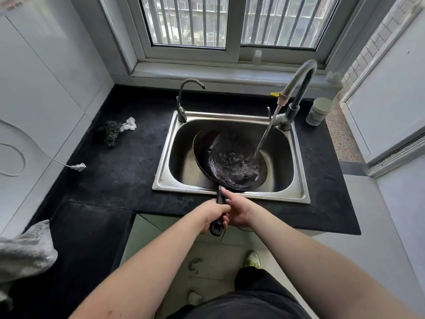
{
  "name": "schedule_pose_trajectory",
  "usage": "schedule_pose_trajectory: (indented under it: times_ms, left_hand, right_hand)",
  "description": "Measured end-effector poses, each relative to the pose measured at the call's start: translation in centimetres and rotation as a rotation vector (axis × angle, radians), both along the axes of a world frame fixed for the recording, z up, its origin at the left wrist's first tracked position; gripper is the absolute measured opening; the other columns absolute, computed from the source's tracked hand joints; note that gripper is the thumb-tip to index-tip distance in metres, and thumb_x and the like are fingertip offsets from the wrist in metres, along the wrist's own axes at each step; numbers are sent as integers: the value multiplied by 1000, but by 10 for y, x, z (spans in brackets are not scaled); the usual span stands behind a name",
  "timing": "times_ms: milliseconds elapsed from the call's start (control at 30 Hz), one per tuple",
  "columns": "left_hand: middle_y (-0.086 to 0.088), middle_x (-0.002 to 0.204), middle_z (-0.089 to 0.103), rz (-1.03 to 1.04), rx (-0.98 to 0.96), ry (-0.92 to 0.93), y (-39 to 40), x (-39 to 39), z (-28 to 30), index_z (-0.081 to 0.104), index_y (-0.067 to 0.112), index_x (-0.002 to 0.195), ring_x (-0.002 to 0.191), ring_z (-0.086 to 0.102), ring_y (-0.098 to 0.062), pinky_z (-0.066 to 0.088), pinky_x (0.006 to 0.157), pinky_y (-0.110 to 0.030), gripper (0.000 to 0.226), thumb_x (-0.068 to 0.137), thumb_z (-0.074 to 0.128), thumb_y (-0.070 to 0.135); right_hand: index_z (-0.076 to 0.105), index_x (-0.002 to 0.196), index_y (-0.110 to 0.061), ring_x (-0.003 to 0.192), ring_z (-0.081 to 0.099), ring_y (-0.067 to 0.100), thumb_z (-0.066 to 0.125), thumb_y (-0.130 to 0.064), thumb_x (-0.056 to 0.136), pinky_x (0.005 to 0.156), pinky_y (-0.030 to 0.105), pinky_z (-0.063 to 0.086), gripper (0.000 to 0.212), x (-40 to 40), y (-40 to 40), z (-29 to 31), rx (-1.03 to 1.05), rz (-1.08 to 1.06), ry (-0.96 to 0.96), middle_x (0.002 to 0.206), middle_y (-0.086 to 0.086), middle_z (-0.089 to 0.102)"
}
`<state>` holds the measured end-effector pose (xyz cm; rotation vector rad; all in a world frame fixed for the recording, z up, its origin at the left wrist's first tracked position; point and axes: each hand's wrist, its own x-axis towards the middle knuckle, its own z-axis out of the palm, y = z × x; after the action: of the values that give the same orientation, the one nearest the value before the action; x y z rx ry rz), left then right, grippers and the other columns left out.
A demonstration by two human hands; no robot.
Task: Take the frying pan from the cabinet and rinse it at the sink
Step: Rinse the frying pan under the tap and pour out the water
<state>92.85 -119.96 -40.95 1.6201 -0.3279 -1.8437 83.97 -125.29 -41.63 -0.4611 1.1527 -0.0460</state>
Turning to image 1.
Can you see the person's right hand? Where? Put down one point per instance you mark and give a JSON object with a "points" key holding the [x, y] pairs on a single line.
{"points": [[242, 212]]}

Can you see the person's left hand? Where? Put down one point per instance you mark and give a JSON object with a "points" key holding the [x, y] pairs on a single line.
{"points": [[214, 212]]}

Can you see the black wok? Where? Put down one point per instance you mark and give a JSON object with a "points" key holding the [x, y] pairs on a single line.
{"points": [[239, 169]]}

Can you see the person's right forearm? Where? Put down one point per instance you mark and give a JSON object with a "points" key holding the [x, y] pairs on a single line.
{"points": [[332, 272]]}

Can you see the person's left forearm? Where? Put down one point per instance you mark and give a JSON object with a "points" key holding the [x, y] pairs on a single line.
{"points": [[139, 279]]}

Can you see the green sink cabinet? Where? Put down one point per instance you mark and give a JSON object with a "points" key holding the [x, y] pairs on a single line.
{"points": [[237, 236]]}

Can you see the person's right white shoe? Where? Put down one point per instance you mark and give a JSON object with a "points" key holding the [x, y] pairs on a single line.
{"points": [[252, 259]]}

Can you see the person's white shoe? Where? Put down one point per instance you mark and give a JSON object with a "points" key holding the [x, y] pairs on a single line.
{"points": [[252, 259], [195, 299]]}

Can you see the person's left white shoe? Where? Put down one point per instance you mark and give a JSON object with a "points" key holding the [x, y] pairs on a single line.
{"points": [[195, 299]]}

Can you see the person's black clothing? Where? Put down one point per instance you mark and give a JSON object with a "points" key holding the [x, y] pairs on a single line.
{"points": [[252, 302]]}

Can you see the stainless steel sink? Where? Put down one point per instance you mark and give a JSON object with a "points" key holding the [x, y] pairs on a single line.
{"points": [[179, 169]]}

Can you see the thin dark gooseneck faucet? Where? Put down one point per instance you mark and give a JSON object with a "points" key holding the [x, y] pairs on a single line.
{"points": [[181, 112]]}

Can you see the large steel faucet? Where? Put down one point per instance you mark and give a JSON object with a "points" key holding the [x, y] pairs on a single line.
{"points": [[292, 112]]}

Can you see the crumpled white cloth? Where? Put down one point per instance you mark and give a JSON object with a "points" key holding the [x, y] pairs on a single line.
{"points": [[129, 124]]}

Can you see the yellow faucet clip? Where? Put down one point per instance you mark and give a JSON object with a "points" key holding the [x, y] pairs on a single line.
{"points": [[276, 94]]}

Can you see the white paper cup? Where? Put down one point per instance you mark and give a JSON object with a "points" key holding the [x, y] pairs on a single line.
{"points": [[317, 114]]}

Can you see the dark steel wool scrubber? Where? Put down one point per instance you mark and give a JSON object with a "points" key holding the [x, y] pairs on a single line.
{"points": [[109, 132]]}

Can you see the small clear bottle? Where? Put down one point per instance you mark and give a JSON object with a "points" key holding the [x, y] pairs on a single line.
{"points": [[257, 59]]}

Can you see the grey towel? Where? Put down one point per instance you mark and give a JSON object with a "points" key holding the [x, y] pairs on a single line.
{"points": [[26, 255]]}

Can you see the row of metal window bars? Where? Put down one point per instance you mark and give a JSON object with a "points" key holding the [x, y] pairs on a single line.
{"points": [[204, 19]]}

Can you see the white sliding door frame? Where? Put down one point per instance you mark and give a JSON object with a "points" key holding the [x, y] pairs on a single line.
{"points": [[391, 149]]}

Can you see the white window frame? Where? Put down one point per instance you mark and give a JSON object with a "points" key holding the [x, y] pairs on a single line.
{"points": [[234, 29]]}

